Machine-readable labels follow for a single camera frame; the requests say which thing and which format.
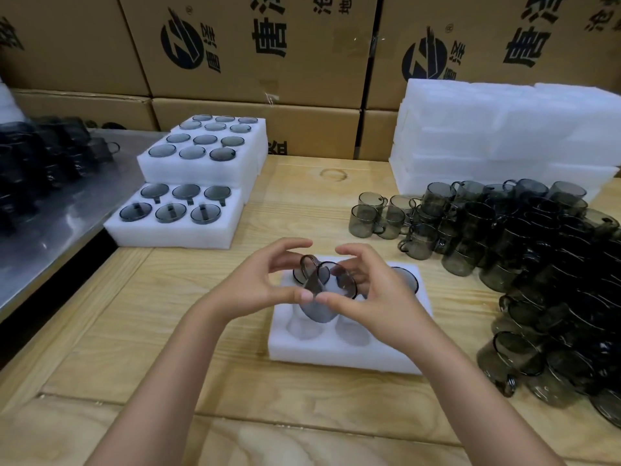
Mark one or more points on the person's left hand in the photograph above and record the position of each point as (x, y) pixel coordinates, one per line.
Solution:
(247, 286)

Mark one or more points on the person's right hand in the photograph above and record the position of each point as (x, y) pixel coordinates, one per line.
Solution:
(388, 310)

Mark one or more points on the pile of smoky glass mugs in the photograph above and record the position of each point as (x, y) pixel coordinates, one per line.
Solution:
(533, 247)

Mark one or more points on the stack of white foam trays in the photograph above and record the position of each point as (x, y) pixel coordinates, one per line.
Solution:
(461, 130)
(9, 106)

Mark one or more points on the dark mugs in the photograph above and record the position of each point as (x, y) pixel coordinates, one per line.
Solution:
(39, 160)

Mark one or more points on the person's right forearm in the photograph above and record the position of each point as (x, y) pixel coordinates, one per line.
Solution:
(480, 412)

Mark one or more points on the person's left forearm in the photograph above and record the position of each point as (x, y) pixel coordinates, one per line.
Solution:
(160, 393)

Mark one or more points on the stainless steel table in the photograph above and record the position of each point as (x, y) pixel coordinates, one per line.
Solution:
(87, 203)

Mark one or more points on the black round object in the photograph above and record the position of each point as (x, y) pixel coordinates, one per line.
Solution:
(112, 126)

